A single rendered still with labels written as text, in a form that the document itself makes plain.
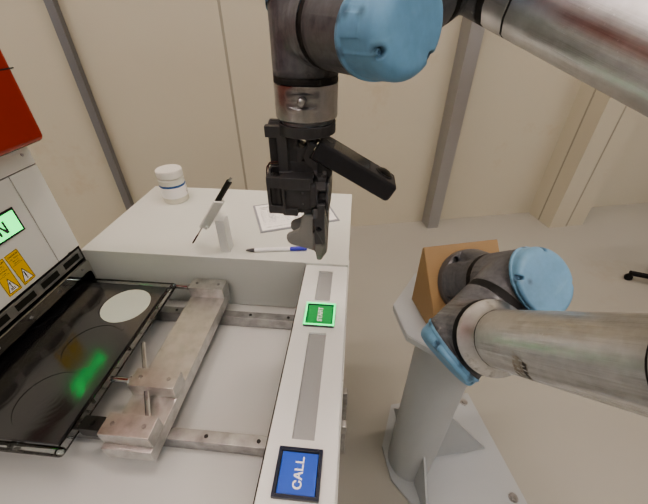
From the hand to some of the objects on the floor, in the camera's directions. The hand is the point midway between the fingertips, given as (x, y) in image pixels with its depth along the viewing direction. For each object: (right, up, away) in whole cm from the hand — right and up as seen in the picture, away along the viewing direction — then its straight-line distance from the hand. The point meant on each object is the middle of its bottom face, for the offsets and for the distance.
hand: (324, 251), depth 53 cm
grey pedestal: (+43, -80, +78) cm, 120 cm away
